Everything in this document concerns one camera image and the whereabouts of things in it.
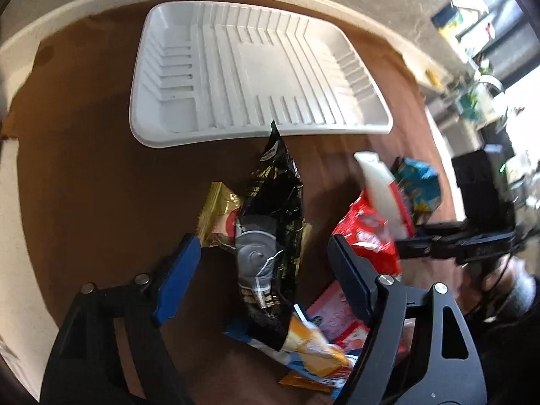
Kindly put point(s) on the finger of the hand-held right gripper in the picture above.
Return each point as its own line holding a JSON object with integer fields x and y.
{"x": 438, "y": 228}
{"x": 426, "y": 248}

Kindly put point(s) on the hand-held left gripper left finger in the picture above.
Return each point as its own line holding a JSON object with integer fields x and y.
{"x": 177, "y": 280}

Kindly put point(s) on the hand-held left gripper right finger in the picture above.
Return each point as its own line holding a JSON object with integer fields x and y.
{"x": 350, "y": 280}

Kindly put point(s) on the pink cartoon snack packet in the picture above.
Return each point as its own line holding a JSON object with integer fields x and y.
{"x": 331, "y": 314}

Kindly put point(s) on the teal snack packet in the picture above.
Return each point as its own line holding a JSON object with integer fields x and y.
{"x": 417, "y": 185}

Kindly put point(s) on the red checkered snack packet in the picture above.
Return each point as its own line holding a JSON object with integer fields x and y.
{"x": 352, "y": 337}

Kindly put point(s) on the white and red snack packet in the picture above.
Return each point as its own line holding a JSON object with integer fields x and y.
{"x": 382, "y": 190}

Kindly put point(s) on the orange and white snack packet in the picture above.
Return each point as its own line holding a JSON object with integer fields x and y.
{"x": 314, "y": 346}

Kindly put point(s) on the gold snack packet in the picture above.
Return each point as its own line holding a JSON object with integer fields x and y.
{"x": 215, "y": 206}

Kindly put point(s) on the orange and blue snack packet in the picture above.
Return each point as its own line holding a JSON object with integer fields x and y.
{"x": 244, "y": 333}

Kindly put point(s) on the black snack packet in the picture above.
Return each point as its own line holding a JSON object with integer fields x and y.
{"x": 270, "y": 219}

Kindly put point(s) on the small orange snack packet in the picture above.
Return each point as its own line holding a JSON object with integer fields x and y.
{"x": 301, "y": 382}

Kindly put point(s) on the white ribbed plastic tray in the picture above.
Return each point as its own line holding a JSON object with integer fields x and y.
{"x": 253, "y": 71}

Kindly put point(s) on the metal faucet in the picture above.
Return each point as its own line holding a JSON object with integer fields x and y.
{"x": 489, "y": 81}

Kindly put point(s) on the yellow sponge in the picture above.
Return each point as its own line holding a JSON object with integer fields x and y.
{"x": 431, "y": 77}

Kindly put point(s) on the brown tablecloth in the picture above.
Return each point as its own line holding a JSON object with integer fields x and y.
{"x": 84, "y": 177}

